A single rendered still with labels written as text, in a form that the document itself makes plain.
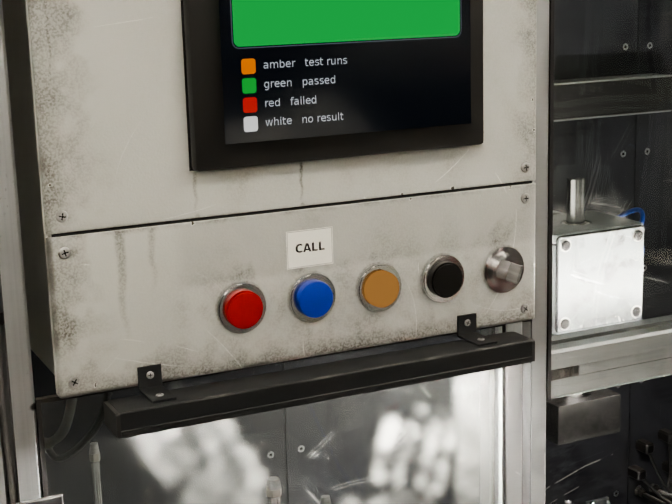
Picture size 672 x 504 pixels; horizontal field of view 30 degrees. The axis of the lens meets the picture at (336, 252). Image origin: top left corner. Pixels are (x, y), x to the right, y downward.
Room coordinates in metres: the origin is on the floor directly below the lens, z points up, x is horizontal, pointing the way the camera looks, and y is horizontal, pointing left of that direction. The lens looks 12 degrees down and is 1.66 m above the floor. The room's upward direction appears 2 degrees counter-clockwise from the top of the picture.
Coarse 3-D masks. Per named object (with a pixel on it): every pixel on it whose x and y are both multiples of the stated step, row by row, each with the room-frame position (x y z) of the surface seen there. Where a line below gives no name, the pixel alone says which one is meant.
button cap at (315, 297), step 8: (312, 280) 0.96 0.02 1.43; (304, 288) 0.95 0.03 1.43; (312, 288) 0.95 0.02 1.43; (320, 288) 0.96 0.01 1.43; (328, 288) 0.96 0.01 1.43; (296, 296) 0.95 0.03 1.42; (304, 296) 0.95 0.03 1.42; (312, 296) 0.95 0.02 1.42; (320, 296) 0.96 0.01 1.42; (328, 296) 0.96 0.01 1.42; (304, 304) 0.95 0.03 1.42; (312, 304) 0.95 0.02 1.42; (320, 304) 0.96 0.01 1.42; (328, 304) 0.96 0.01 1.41; (304, 312) 0.95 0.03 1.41; (312, 312) 0.95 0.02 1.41; (320, 312) 0.96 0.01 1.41
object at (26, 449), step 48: (0, 0) 0.88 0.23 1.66; (0, 48) 0.88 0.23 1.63; (0, 96) 0.87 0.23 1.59; (0, 144) 0.87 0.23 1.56; (0, 192) 0.87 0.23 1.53; (0, 240) 0.87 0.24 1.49; (0, 288) 0.87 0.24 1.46; (0, 336) 0.87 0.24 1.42; (0, 384) 0.87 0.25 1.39; (0, 432) 0.87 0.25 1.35; (0, 480) 0.86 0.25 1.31
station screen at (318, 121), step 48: (240, 48) 0.92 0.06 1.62; (288, 48) 0.93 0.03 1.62; (336, 48) 0.95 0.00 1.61; (384, 48) 0.97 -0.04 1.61; (432, 48) 0.99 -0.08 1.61; (240, 96) 0.92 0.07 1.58; (288, 96) 0.93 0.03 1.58; (336, 96) 0.95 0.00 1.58; (384, 96) 0.97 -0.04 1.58; (432, 96) 0.99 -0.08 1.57
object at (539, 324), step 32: (544, 0) 1.07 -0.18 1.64; (544, 32) 1.07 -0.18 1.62; (544, 64) 1.07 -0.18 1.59; (544, 96) 1.07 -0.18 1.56; (544, 128) 1.07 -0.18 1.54; (544, 160) 1.07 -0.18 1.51; (544, 192) 1.07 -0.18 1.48; (544, 224) 1.07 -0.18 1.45; (544, 256) 1.07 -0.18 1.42; (544, 288) 1.07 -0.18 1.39; (544, 320) 1.07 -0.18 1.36; (544, 352) 1.07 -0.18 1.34; (512, 384) 1.06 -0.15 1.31; (544, 384) 1.07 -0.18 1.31; (512, 416) 1.06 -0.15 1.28; (544, 416) 1.07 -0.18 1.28; (512, 448) 1.06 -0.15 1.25; (544, 448) 1.07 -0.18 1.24; (512, 480) 1.06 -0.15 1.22; (544, 480) 1.07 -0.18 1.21
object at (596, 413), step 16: (560, 400) 1.32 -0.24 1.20; (576, 400) 1.32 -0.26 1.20; (592, 400) 1.32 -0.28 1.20; (608, 400) 1.33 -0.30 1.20; (560, 416) 1.30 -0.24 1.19; (576, 416) 1.31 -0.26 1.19; (592, 416) 1.32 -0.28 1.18; (608, 416) 1.33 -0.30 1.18; (560, 432) 1.30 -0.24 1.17; (576, 432) 1.31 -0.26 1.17; (592, 432) 1.32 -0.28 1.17; (608, 432) 1.33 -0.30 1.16
